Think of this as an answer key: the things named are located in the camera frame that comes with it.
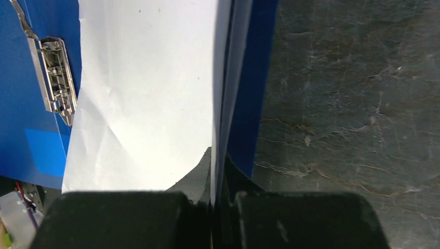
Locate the metal folder clip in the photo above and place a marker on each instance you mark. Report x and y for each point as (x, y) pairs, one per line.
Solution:
(53, 71)

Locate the white paper stack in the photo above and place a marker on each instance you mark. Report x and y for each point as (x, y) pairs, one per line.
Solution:
(158, 87)

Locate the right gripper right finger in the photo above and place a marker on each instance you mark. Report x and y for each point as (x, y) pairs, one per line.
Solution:
(254, 218)

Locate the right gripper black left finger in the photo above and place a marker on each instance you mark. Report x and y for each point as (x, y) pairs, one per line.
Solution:
(175, 218)

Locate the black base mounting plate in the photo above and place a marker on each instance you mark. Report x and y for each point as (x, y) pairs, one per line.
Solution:
(41, 198)

